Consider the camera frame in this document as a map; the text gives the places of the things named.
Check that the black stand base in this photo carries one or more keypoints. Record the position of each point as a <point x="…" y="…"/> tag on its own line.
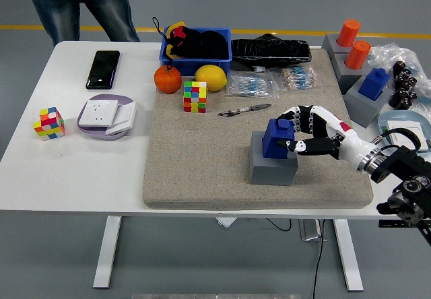
<point x="267" y="36"/>

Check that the grey seal holder block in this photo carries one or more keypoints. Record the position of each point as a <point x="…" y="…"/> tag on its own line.
<point x="347" y="76"/>
<point x="330" y="44"/>
<point x="272" y="172"/>
<point x="372" y="110"/>

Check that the grey-brown mat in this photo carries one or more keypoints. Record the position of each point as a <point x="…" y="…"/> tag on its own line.
<point x="202" y="161"/>

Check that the white table leg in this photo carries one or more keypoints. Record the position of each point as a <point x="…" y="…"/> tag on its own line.
<point x="106" y="252"/>
<point x="348" y="255"/>

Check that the orange cylinder seal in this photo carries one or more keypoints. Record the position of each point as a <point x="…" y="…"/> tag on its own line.
<point x="348" y="33"/>
<point x="357" y="55"/>

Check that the yellow lemon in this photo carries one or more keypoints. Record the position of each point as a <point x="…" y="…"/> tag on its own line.
<point x="210" y="77"/>

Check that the light blue plate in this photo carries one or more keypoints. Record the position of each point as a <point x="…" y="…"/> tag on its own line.
<point x="404" y="114"/>

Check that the black smartphone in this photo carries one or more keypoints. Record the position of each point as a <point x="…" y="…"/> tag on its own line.
<point x="102" y="70"/>

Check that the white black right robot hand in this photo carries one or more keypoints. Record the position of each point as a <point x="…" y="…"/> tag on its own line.
<point x="347" y="142"/>

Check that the small white connector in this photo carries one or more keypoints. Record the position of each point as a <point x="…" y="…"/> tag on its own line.
<point x="259" y="69"/>

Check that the colourful puzzle cube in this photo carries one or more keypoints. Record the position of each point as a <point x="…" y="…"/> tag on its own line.
<point x="48" y="124"/>
<point x="194" y="97"/>

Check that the white wall socket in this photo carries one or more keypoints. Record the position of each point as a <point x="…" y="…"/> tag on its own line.
<point x="98" y="113"/>

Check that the small clear resistor bag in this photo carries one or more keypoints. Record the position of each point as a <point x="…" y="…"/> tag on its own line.
<point x="299" y="78"/>

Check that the white switch panel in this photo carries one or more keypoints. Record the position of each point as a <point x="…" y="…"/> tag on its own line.
<point x="404" y="124"/>
<point x="125" y="117"/>

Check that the dark brown capacitor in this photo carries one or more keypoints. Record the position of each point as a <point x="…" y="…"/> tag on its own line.
<point x="400" y="81"/>
<point x="399" y="67"/>
<point x="411" y="95"/>
<point x="406" y="73"/>
<point x="394" y="101"/>
<point x="411" y="83"/>
<point x="405" y="103"/>
<point x="400" y="92"/>

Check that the purple plate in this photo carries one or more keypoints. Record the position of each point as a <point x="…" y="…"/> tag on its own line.
<point x="99" y="134"/>

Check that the yellow red toy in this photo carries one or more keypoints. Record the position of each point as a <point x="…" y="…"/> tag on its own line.
<point x="175" y="26"/>

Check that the crumpled clear plastic bag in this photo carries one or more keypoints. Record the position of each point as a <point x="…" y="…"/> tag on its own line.
<point x="387" y="55"/>

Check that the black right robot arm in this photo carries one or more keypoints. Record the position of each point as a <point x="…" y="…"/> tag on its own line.
<point x="404" y="161"/>

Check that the person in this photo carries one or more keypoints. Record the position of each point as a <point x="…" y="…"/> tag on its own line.
<point x="54" y="9"/>

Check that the black table control panel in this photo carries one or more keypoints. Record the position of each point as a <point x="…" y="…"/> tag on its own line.
<point x="390" y="224"/>

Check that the orange fruit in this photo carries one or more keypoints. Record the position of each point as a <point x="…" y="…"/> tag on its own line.
<point x="167" y="81"/>

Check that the black silver pen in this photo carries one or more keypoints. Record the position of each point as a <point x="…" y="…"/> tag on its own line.
<point x="242" y="109"/>

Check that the blue square seal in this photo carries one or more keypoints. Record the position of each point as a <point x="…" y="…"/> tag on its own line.
<point x="269" y="132"/>
<point x="372" y="85"/>

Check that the blue plastic bin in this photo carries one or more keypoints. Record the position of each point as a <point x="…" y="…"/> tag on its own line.
<point x="202" y="66"/>

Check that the large clear resistor bag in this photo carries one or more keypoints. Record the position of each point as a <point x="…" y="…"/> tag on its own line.
<point x="250" y="85"/>

